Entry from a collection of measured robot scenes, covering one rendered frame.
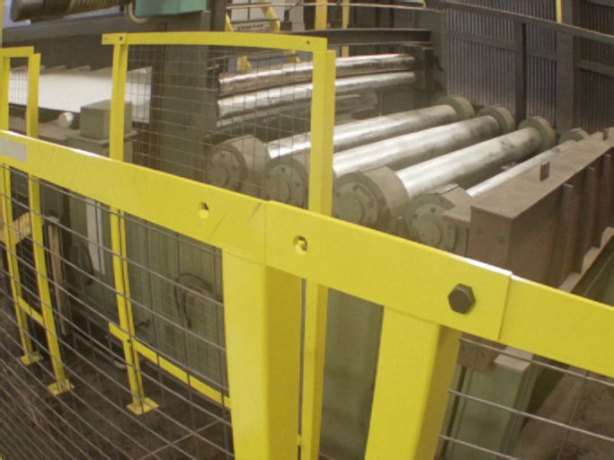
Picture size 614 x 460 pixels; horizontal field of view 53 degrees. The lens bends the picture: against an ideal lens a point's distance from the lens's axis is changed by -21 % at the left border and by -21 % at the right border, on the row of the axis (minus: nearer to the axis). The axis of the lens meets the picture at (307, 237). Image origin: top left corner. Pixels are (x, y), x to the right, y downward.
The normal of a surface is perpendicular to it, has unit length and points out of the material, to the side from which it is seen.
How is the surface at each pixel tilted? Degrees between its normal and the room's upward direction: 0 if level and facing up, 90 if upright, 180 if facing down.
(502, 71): 90
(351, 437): 90
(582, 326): 90
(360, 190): 75
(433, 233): 90
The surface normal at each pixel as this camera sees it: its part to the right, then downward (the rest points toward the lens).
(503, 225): -0.62, 0.26
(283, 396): 0.78, 0.25
